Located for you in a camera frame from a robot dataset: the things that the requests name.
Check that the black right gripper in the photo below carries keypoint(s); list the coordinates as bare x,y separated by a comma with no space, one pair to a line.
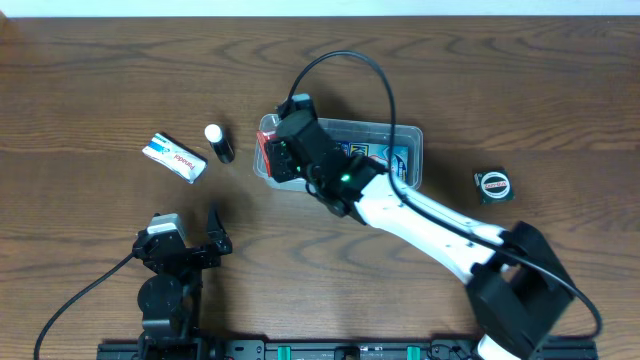
279,163

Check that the dark bottle white cap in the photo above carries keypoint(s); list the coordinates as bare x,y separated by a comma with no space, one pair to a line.
219,143

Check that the blue Kool Fever box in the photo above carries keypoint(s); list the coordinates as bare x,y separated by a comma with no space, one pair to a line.
380,153

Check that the white Panadol box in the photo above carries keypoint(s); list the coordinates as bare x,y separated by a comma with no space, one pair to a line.
179,159

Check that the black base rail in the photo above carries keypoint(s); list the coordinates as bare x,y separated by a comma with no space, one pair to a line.
453,349

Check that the orange Panadol box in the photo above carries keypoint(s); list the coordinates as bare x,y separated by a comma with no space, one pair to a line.
263,137

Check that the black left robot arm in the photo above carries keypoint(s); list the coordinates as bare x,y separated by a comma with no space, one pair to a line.
170,300

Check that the clear plastic container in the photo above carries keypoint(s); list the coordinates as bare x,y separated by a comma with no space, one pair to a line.
358,131

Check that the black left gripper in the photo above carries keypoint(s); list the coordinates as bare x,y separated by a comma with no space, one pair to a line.
187,254

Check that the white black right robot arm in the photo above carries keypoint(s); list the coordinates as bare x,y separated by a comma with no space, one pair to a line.
514,281

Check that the green Zam-Buk box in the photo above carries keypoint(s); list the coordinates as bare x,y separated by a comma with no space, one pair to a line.
493,186

